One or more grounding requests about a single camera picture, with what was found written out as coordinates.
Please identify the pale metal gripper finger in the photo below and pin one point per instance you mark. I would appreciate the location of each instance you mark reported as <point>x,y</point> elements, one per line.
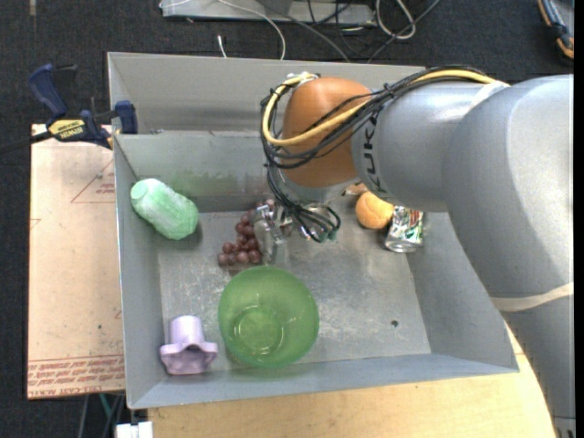
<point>262,235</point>
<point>281,249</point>

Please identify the dark red toy grapes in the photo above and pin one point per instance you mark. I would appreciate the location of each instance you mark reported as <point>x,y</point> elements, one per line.
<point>244,244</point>

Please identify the orange toy fruit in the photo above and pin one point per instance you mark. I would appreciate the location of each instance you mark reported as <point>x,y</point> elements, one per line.
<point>372,212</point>

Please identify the green translucent plastic bowl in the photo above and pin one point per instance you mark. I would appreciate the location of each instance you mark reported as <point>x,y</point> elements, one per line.
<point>267,317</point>

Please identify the grey metal bin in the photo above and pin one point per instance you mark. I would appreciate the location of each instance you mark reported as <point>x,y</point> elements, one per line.
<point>365,299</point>

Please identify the green translucent plastic bottle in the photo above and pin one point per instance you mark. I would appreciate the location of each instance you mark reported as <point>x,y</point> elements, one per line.
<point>166,210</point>

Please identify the crushed silver drinks can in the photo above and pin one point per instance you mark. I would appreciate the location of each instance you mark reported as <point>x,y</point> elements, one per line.
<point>405,231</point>

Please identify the lilac flower-shaped plastic cup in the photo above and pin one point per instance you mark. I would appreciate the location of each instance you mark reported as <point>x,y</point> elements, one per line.
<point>187,345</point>

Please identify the brown cardboard board, red print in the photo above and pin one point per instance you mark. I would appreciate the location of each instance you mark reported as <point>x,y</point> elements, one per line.
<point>73,263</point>

